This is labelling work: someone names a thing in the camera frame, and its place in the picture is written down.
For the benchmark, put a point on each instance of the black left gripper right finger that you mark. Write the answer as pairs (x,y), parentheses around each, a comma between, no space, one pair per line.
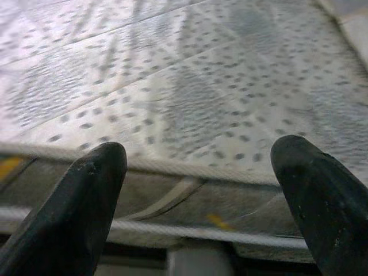
(327,207)

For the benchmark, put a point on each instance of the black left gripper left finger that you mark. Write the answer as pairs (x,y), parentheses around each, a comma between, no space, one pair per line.
(72,215)

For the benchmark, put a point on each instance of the white quilted dotted mattress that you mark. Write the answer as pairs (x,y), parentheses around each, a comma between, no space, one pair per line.
(184,86)

